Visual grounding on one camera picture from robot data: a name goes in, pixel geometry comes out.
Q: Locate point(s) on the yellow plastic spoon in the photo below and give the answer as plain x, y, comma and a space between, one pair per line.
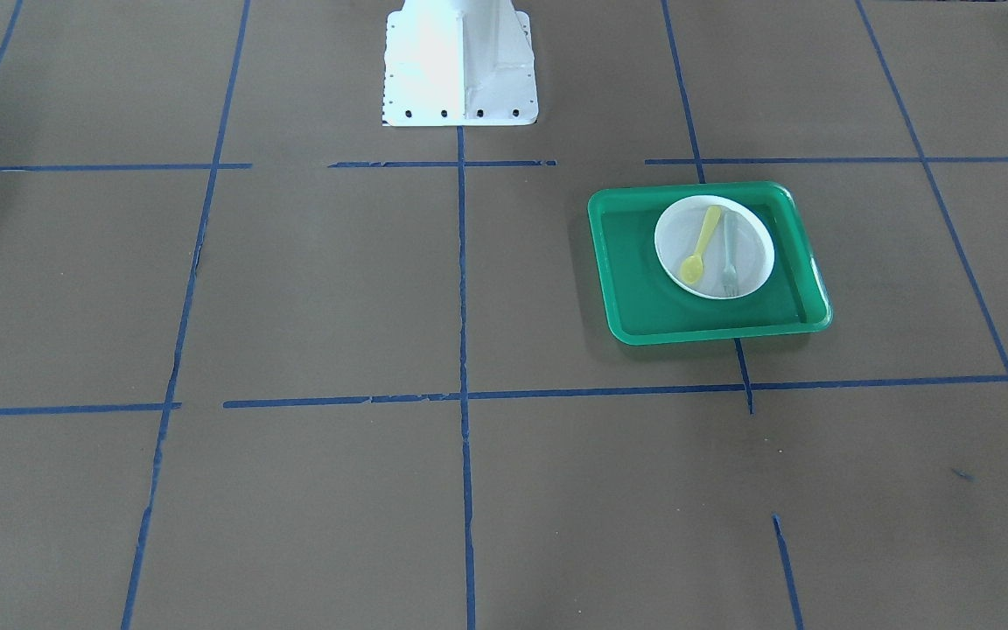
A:
691, 271

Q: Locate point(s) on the green plastic tray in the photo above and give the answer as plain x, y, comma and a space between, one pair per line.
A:
645, 308

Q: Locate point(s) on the white round plate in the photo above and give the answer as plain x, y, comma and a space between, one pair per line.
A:
675, 235

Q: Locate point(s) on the grey plastic fork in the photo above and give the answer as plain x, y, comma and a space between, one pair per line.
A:
730, 275

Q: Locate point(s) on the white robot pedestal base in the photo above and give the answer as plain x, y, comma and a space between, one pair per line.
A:
451, 63

